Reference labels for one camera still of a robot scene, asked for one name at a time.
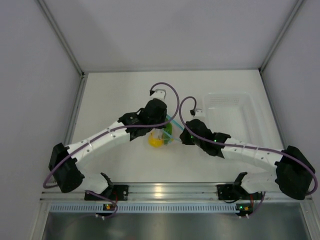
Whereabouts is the clear plastic basket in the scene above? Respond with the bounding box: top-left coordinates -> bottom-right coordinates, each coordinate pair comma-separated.
202,92 -> 269,146

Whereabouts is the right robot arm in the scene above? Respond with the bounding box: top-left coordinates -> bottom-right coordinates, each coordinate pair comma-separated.
179,119 -> 316,200

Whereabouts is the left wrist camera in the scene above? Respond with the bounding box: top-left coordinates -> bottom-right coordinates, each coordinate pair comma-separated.
149,88 -> 167,102

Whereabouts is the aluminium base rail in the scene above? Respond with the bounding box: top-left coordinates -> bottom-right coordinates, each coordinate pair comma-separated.
40,182 -> 297,203

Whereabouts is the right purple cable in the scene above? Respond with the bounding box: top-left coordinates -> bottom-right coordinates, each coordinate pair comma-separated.
179,96 -> 316,195

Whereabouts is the white slotted cable duct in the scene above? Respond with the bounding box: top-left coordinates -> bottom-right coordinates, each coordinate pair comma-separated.
49,203 -> 250,214

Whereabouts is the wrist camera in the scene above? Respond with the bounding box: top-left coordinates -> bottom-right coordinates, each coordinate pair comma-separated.
190,108 -> 206,121
149,88 -> 167,102

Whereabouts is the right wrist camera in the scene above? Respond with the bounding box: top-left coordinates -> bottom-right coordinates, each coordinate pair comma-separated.
190,108 -> 206,121

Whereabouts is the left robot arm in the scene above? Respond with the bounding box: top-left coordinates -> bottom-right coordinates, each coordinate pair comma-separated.
48,98 -> 167,200

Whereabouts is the green fake lettuce leaf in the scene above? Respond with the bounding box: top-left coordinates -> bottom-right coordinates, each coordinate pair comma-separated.
162,123 -> 174,145

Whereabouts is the clear zip top bag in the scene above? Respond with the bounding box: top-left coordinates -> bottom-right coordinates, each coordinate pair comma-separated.
147,119 -> 184,148

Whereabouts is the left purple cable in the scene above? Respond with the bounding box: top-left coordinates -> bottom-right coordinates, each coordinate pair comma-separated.
43,82 -> 180,189

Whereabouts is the purple cable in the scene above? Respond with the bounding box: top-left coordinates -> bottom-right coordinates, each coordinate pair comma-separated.
43,82 -> 180,189
179,96 -> 316,195

